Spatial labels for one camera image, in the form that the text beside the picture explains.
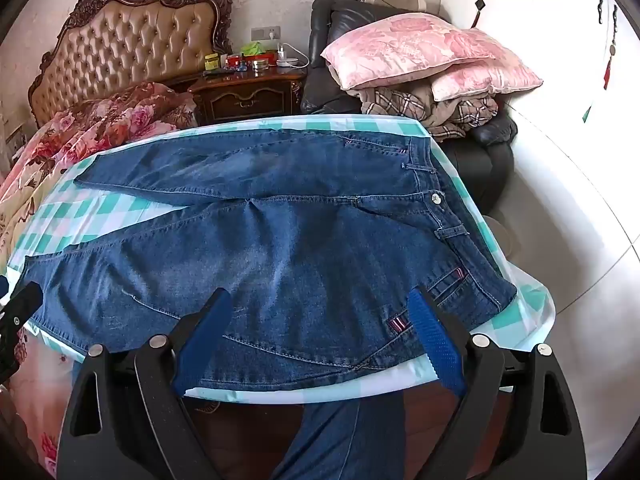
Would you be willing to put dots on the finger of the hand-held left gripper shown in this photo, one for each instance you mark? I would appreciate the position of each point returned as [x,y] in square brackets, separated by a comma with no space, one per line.
[17,310]

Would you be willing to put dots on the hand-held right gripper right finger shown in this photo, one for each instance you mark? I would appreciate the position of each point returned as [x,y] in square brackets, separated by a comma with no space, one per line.
[435,345]

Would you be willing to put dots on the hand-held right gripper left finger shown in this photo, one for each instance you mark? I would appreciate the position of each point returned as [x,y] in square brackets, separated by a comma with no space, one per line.
[202,345]

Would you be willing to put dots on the blue denim pants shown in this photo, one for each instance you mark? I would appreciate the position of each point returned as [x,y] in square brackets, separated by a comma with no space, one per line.
[300,235]

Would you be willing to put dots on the person's leg in jeans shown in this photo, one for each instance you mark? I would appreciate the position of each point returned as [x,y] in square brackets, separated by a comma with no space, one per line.
[340,440]

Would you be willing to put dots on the green checked tablecloth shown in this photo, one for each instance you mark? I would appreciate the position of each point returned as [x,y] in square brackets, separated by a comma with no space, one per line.
[125,210]

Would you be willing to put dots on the floral quilt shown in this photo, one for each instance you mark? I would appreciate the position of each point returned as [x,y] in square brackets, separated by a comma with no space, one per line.
[100,120]

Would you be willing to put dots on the plaid blanket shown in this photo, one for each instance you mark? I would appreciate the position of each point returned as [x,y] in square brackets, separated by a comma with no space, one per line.
[400,102]

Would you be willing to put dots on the dark wooden nightstand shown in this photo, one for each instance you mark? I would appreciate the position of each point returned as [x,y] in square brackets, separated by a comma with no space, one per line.
[250,95]

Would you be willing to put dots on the small pink floral pillow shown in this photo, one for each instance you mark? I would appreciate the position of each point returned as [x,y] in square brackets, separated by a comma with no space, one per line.
[490,82]

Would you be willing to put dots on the yellow jar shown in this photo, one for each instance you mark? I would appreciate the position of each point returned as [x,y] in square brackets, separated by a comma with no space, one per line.
[211,62]

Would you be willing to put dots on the tufted leather bed headboard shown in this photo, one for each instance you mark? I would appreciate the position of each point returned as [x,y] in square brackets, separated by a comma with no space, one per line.
[135,45]

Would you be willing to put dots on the white charger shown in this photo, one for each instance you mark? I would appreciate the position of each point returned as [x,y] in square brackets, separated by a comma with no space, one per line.
[285,55]

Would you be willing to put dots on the large pink floral pillow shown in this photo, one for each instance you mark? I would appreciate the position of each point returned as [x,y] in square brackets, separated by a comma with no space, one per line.
[400,45]

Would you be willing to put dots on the red tassel hanging ornament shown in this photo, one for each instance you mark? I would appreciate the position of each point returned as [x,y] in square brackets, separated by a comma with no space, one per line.
[608,72]

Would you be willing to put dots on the black leather armchair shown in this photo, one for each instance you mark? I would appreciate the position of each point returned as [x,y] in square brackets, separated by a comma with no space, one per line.
[330,30]

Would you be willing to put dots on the black diamond hanging ornament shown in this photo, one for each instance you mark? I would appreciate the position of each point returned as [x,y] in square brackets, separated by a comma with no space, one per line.
[480,7]

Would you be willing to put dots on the white wardrobe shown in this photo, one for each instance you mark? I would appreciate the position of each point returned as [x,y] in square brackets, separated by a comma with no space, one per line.
[540,20]

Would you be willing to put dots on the wall socket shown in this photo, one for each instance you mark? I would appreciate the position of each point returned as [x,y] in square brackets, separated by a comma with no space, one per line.
[265,33]

